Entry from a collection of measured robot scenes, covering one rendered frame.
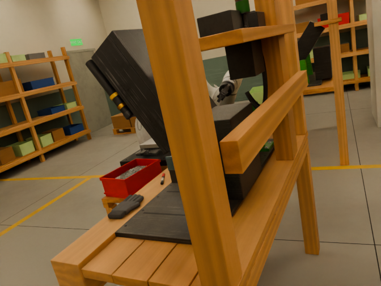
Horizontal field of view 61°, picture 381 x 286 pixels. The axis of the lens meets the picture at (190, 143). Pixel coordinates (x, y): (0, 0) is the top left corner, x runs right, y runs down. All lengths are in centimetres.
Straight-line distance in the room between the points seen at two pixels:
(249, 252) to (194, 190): 36
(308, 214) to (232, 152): 160
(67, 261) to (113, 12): 944
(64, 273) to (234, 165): 76
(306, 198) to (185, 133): 166
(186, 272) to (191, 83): 59
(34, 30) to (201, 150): 797
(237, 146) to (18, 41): 760
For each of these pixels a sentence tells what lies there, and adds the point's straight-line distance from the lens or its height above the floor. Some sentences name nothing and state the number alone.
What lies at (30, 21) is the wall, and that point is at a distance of 861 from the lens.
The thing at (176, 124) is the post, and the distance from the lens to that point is 76.
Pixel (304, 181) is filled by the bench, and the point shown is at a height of 56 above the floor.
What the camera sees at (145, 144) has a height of 113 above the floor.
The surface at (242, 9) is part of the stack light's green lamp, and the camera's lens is 129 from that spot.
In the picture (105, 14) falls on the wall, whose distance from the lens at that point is 1054.
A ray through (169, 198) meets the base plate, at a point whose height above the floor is 90.
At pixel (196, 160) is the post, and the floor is 126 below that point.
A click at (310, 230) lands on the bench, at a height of 19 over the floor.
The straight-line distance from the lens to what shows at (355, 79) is 802.
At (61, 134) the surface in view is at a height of 37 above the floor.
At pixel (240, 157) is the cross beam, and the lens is 83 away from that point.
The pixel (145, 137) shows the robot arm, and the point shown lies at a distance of 227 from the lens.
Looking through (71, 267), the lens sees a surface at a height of 88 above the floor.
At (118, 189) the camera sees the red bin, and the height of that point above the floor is 86.
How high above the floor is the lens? 150
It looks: 15 degrees down
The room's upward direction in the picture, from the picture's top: 12 degrees counter-clockwise
